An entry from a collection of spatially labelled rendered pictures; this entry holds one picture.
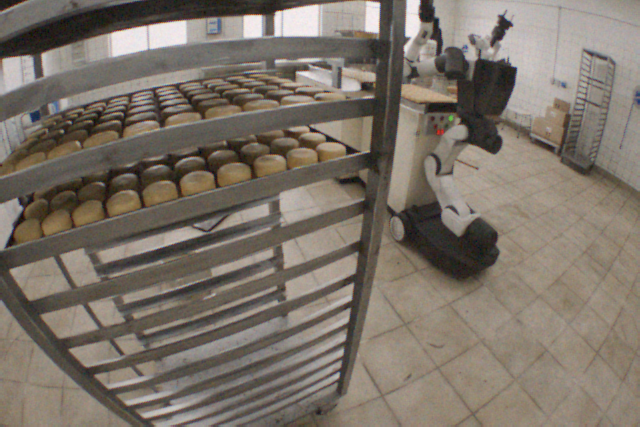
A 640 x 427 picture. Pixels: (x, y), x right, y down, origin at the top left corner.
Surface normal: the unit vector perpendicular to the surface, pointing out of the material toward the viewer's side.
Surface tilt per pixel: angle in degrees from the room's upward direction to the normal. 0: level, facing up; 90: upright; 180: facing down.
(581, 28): 90
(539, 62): 90
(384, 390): 0
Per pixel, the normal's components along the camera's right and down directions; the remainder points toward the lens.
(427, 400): 0.02, -0.88
